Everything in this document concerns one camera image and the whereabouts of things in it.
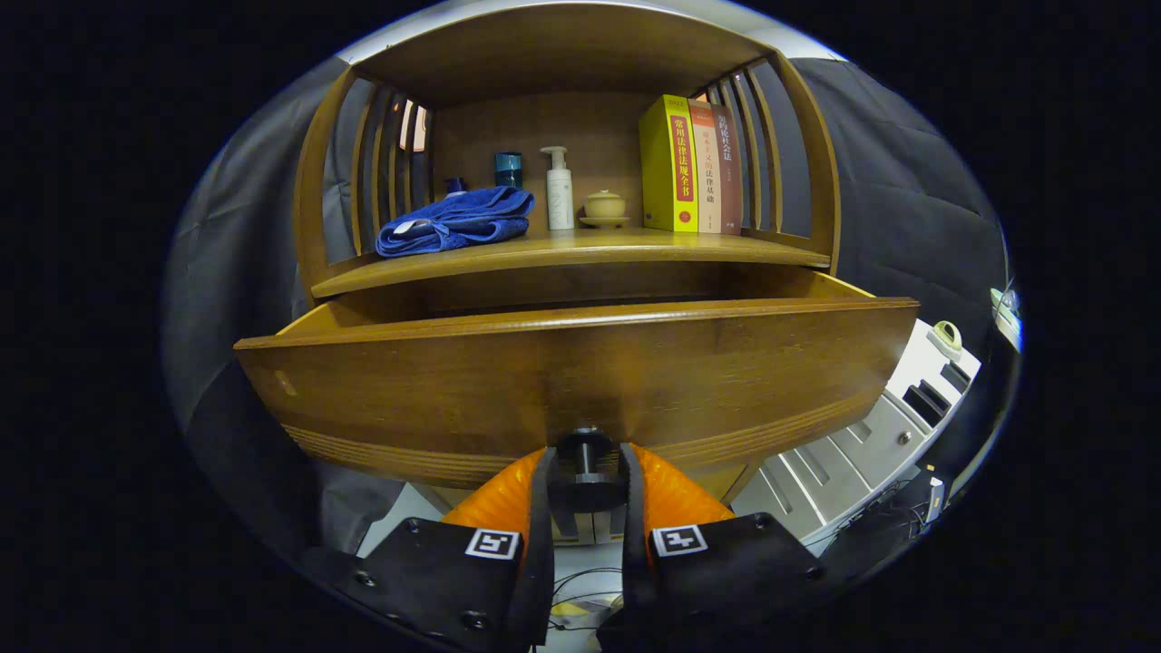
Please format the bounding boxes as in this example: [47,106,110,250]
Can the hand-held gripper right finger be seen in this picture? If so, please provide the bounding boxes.
[599,443,828,653]

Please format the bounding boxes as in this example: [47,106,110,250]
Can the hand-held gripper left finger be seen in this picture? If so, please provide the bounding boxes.
[327,446,556,653]

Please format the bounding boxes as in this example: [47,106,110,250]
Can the wooden drawer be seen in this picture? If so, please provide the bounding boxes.
[234,270,922,515]

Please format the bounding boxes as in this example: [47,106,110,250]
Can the white side cabinet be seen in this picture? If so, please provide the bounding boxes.
[730,317,983,550]

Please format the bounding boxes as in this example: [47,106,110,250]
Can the wooden cabinet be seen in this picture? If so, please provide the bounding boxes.
[292,3,843,550]

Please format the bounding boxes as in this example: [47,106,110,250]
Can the blue towel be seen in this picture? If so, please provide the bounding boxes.
[375,186,536,259]

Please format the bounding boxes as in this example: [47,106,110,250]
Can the beige lidded teacup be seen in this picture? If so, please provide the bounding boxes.
[579,190,630,229]

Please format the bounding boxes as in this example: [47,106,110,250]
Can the white pump bottle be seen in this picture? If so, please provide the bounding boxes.
[540,146,576,231]

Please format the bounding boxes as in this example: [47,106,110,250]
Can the beige book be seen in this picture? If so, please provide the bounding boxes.
[688,99,724,235]

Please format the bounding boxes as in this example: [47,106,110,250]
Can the yellow book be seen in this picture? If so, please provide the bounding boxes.
[639,94,701,234]

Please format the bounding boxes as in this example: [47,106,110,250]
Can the dark red book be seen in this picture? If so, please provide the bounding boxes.
[709,102,745,237]

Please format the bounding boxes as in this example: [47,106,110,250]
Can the tangled black cables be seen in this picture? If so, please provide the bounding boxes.
[544,567,627,610]

